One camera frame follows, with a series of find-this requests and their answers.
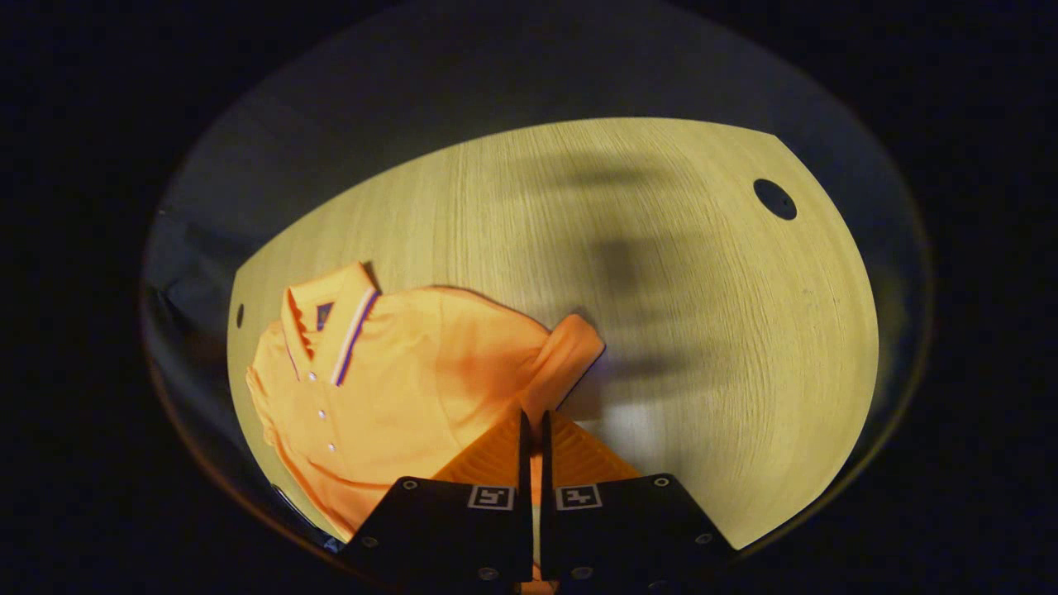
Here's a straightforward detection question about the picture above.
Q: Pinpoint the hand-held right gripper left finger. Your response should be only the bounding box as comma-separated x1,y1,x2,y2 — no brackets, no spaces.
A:
339,407,534,589

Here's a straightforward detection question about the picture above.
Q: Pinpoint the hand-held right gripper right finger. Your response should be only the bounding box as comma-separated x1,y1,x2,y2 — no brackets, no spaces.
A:
539,409,738,592

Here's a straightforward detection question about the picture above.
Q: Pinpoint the orange T-shirt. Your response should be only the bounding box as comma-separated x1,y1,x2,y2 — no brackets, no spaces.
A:
245,262,607,595

